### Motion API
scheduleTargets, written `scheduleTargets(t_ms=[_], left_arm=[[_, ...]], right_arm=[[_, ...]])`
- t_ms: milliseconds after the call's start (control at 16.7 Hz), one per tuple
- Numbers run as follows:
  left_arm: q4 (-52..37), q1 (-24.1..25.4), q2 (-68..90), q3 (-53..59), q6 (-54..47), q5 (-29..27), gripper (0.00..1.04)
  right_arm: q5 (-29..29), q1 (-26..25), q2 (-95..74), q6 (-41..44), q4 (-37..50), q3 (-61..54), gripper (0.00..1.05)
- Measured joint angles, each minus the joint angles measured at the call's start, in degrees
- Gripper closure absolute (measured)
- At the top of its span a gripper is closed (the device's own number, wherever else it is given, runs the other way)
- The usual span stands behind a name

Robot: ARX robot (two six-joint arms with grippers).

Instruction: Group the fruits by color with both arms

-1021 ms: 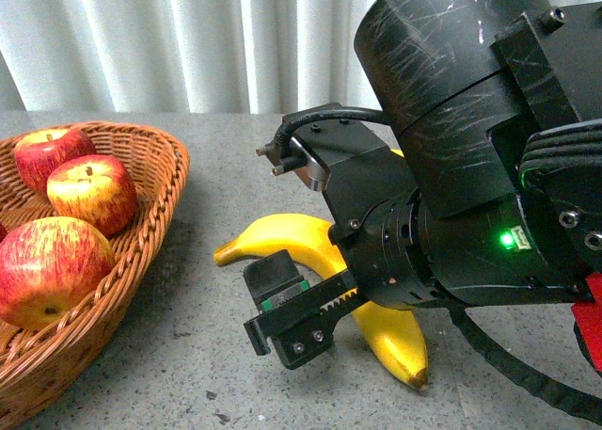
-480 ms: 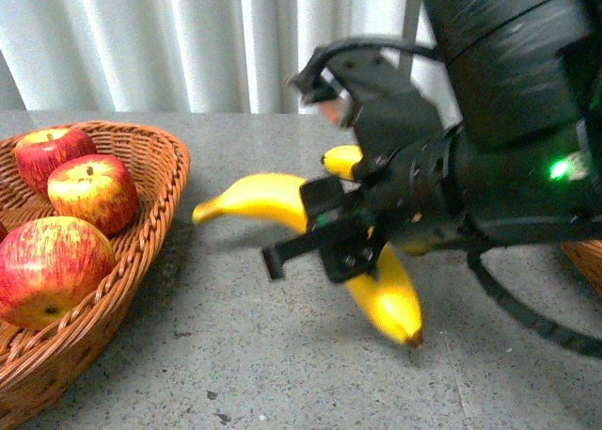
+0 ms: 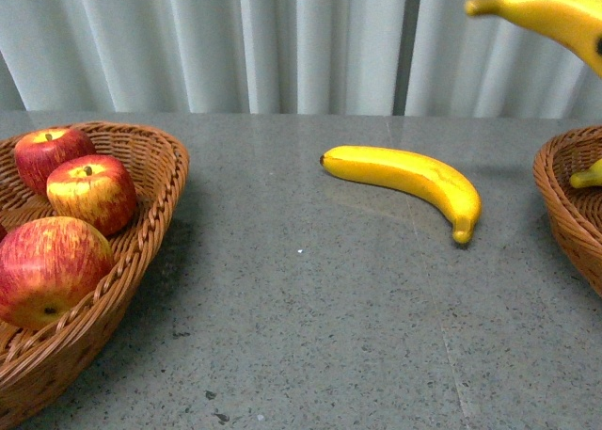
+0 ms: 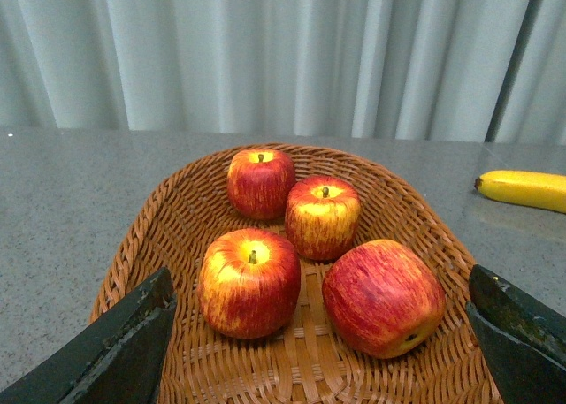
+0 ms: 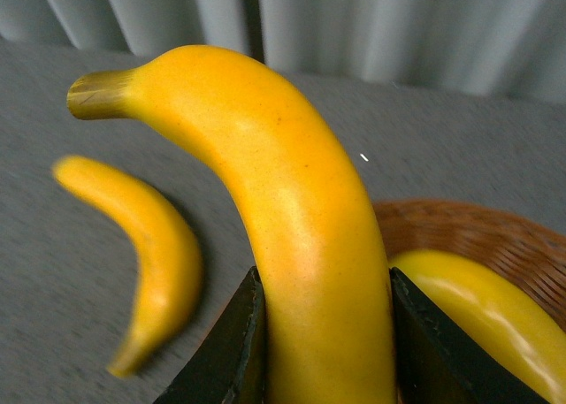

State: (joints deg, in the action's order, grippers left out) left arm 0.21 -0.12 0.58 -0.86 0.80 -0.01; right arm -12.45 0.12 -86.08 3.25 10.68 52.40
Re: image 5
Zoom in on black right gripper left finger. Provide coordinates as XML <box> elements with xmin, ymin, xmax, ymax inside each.
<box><xmin>156</xmin><ymin>267</ymin><xmax>265</xmax><ymax>404</ymax></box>

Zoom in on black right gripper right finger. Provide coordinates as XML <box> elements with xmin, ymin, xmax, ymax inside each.
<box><xmin>390</xmin><ymin>268</ymin><xmax>539</xmax><ymax>403</ymax></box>

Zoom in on large yellow banana front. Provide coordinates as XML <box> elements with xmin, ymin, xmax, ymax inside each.
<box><xmin>67</xmin><ymin>45</ymin><xmax>397</xmax><ymax>403</ymax></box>

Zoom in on right brown wicker basket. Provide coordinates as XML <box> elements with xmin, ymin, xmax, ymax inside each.
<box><xmin>373</xmin><ymin>199</ymin><xmax>565</xmax><ymax>329</ymax></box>

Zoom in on white pleated curtain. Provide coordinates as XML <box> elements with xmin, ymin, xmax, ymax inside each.
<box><xmin>1</xmin><ymin>0</ymin><xmax>565</xmax><ymax>103</ymax></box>

